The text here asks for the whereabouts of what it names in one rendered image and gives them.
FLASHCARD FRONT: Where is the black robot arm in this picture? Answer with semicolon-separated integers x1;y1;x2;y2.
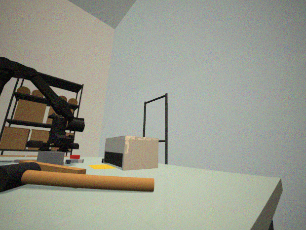
0;57;85;146

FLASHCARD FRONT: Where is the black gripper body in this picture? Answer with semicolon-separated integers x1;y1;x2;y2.
26;128;79;150

